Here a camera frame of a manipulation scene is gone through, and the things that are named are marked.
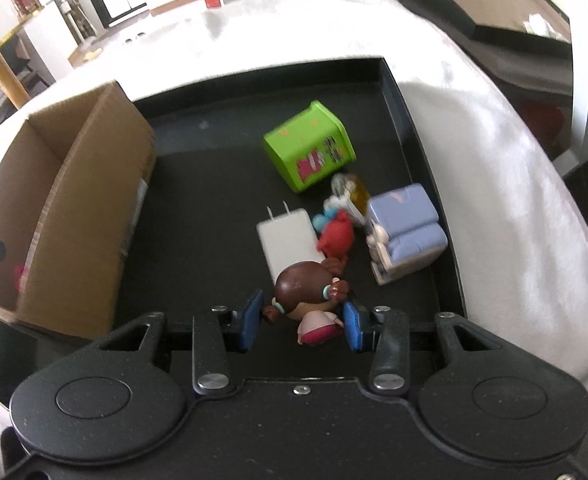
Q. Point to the black tray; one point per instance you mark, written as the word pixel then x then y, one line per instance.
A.
pixel 209 160

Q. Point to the cardboard box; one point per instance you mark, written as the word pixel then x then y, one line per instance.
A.
pixel 89 220

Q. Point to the purple toy sofa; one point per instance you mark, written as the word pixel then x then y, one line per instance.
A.
pixel 406 230

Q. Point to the round gold-edged table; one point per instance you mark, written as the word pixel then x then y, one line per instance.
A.
pixel 9 60

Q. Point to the green toy bin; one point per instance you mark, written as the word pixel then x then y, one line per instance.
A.
pixel 304 145

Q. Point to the grey storage bed frame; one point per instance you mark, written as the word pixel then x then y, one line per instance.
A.
pixel 478 5

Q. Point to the white charger plug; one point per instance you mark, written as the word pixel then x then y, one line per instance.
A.
pixel 289 240

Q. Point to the white blanket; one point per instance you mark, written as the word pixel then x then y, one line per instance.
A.
pixel 324 25

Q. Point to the brown-haired doll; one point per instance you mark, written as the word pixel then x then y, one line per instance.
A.
pixel 301 290

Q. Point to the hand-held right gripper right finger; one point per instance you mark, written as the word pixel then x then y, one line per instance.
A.
pixel 354 326

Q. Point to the small yellow white toy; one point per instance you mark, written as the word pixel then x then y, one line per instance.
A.
pixel 351 192

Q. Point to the red toy figure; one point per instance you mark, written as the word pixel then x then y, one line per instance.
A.
pixel 336 237

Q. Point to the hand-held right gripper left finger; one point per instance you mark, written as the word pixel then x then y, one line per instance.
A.
pixel 250 321

